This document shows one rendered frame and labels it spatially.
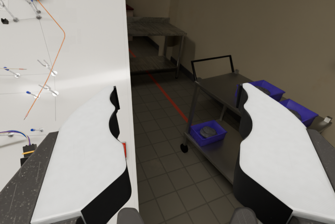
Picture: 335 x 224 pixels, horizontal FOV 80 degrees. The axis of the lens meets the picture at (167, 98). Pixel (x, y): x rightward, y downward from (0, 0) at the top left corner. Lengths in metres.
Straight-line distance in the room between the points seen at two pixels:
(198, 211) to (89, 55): 1.53
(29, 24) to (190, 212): 1.66
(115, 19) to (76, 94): 0.33
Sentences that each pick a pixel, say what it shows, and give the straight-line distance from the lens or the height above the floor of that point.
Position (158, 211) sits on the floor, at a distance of 1.87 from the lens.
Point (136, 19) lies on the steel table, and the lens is 3.77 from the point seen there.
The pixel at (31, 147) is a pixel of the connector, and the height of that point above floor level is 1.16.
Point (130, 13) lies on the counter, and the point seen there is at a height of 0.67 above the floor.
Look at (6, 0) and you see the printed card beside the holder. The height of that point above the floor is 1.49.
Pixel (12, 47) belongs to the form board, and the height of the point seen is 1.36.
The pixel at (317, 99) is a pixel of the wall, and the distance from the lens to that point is 2.29.
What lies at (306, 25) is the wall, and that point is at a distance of 2.33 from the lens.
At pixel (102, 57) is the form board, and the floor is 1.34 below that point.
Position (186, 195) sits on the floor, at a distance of 1.97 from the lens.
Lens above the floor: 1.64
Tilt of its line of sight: 32 degrees down
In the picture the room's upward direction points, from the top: 7 degrees clockwise
